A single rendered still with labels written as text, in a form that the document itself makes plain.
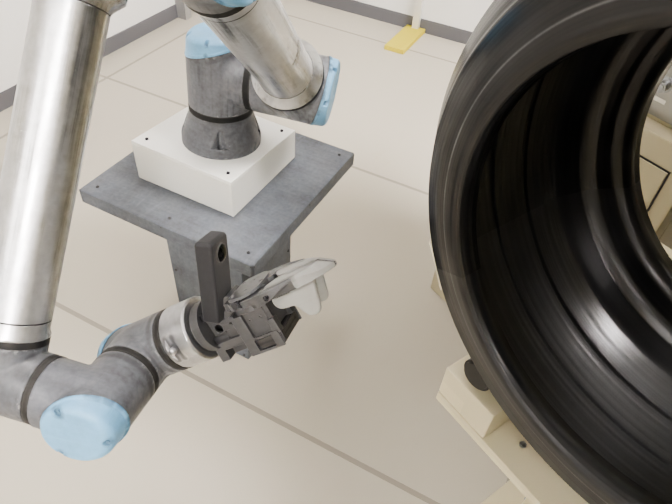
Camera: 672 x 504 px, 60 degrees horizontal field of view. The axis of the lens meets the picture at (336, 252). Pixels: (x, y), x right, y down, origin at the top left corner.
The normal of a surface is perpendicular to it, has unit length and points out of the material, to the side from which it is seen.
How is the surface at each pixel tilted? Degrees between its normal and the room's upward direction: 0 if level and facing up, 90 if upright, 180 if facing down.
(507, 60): 85
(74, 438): 74
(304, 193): 0
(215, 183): 90
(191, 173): 90
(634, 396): 2
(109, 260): 0
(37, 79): 52
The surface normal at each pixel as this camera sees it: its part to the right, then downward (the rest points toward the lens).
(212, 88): -0.22, 0.66
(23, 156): -0.11, 0.08
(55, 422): -0.12, 0.47
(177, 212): 0.06, -0.71
